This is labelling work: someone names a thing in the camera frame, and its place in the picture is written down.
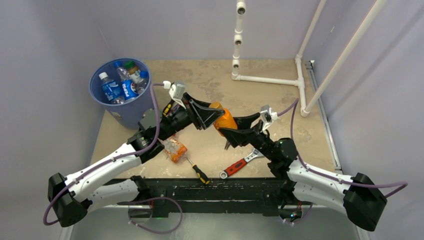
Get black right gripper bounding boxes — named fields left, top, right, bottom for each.
left=219, top=113, right=276, bottom=161

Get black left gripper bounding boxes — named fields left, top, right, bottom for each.
left=158, top=93, right=225, bottom=142

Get orange juice bottle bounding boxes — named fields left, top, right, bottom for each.
left=209, top=101, right=238, bottom=137

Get crushed orange label bottle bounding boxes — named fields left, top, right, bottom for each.
left=161, top=137, right=188, bottom=163

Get blue label bottle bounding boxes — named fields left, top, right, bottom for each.
left=136, top=71, right=149, bottom=95
left=98, top=72, right=125, bottom=105

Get green cap clear bottle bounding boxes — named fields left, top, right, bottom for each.
left=124, top=60, right=141, bottom=84

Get pepsi label clear bottle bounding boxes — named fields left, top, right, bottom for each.
left=113, top=60, right=138, bottom=102

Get blue label bottle back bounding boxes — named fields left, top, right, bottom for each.
left=98, top=72, right=125, bottom=105

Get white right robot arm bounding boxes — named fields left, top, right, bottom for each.
left=218, top=113, right=388, bottom=232

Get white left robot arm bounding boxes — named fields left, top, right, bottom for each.
left=42, top=93, right=225, bottom=228

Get blue plastic bin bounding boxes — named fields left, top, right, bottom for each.
left=88, top=58, right=154, bottom=129

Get yellow black screwdriver back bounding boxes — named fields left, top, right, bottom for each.
left=162, top=99, right=175, bottom=116

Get yellow black screwdriver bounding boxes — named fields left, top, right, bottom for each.
left=185, top=156, right=210, bottom=185
left=162, top=99, right=175, bottom=116

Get yellow black screwdriver front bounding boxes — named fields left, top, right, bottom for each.
left=185, top=156, right=210, bottom=185

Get yellow handled pliers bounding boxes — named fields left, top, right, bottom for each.
left=224, top=140, right=231, bottom=150

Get red handled adjustable wrench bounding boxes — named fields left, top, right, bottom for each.
left=219, top=148, right=265, bottom=179

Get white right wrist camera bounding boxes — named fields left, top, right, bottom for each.
left=259, top=104, right=279, bottom=132

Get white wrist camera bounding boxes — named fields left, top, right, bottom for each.
left=259, top=104, right=279, bottom=132
left=162, top=80, right=186, bottom=109

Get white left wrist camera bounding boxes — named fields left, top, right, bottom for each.
left=162, top=80, right=186, bottom=109

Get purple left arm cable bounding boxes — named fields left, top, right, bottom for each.
left=43, top=82, right=167, bottom=227

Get black table front rail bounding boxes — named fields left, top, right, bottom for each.
left=130, top=176, right=299, bottom=218

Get aluminium side rail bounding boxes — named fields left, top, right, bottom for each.
left=305, top=61, right=342, bottom=173

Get white pvc pipe frame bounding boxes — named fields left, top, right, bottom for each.
left=230, top=0, right=388, bottom=118

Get purple cable loop below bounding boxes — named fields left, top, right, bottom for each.
left=127, top=195, right=185, bottom=235

